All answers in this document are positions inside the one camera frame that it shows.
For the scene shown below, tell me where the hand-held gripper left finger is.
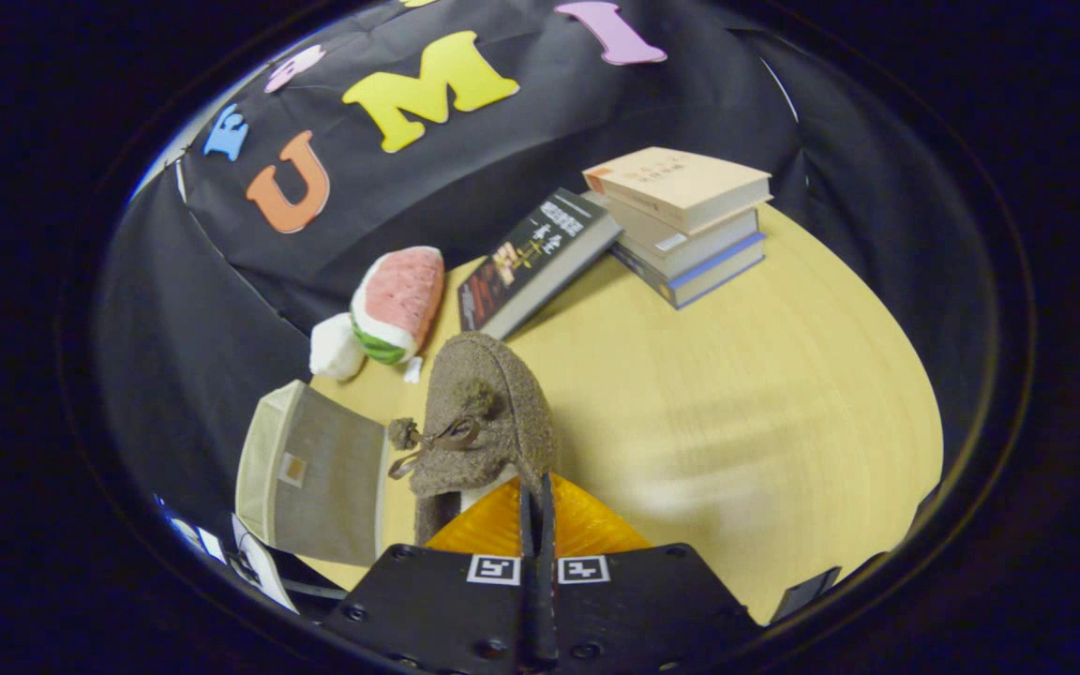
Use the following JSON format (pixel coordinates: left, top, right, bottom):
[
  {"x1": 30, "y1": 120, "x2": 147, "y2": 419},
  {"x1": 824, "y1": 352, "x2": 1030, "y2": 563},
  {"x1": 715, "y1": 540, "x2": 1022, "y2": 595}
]
[{"x1": 320, "y1": 473, "x2": 543, "y2": 672}]

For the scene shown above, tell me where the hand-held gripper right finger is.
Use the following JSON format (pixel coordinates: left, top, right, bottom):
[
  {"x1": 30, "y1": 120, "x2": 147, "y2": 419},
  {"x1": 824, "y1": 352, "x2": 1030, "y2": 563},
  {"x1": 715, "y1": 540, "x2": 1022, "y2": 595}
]
[{"x1": 540, "y1": 472, "x2": 762, "y2": 672}]

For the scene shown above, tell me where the grey fabric storage box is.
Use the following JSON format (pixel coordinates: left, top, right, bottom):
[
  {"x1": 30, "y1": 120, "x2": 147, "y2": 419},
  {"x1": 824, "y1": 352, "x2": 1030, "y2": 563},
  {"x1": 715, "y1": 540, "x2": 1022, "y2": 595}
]
[{"x1": 235, "y1": 379, "x2": 390, "y2": 569}]

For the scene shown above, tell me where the brown fuzzy slipper shoe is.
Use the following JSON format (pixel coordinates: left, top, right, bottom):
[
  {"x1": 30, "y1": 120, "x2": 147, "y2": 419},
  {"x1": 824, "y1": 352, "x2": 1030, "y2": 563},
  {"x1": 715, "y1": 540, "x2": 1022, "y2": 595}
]
[{"x1": 387, "y1": 331, "x2": 559, "y2": 547}]

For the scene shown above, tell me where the small dark block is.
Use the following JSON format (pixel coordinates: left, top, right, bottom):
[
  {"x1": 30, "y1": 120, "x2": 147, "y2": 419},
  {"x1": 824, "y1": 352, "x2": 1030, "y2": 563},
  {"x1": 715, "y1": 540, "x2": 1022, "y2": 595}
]
[{"x1": 769, "y1": 564, "x2": 843, "y2": 625}]

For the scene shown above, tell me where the white sheet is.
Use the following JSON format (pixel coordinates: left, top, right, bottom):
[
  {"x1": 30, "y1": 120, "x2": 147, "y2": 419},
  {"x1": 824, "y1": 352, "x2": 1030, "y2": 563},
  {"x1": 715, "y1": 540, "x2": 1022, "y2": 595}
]
[{"x1": 229, "y1": 512, "x2": 301, "y2": 616}]

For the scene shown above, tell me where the white plush toy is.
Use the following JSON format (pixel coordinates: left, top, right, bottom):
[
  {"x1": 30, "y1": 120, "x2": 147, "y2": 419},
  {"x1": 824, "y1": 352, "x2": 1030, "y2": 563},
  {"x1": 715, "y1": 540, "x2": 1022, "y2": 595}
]
[{"x1": 308, "y1": 313, "x2": 368, "y2": 382}]

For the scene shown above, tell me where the watermelon slice plush toy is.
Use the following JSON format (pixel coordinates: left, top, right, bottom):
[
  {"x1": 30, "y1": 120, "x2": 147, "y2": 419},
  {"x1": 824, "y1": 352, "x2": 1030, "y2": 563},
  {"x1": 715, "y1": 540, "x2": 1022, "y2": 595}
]
[{"x1": 349, "y1": 246, "x2": 446, "y2": 366}]

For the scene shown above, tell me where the blue cover book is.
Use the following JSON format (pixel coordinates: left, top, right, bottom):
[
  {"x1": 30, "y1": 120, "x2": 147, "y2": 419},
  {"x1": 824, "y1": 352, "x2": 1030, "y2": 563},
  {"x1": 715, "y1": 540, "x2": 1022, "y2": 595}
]
[{"x1": 610, "y1": 232, "x2": 767, "y2": 311}]

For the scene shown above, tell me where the black cover book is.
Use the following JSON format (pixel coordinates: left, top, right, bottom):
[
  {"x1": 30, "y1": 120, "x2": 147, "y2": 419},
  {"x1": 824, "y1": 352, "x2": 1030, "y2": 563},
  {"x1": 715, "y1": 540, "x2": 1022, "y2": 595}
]
[{"x1": 457, "y1": 187, "x2": 623, "y2": 341}]

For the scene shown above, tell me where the white cover book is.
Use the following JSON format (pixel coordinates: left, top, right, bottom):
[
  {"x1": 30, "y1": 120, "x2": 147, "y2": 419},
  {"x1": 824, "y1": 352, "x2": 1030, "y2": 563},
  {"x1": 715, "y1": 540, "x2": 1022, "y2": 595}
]
[{"x1": 606, "y1": 197, "x2": 762, "y2": 279}]

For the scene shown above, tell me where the beige cover book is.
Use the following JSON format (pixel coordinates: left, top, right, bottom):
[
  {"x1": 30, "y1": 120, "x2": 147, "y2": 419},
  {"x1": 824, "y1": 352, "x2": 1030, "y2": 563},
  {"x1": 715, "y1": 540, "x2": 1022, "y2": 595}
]
[{"x1": 582, "y1": 146, "x2": 774, "y2": 236}]

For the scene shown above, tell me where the black backdrop cloth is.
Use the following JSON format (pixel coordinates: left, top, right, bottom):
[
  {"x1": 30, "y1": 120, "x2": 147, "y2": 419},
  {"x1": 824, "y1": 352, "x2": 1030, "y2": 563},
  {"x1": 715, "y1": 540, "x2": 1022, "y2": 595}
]
[{"x1": 95, "y1": 0, "x2": 991, "y2": 526}]

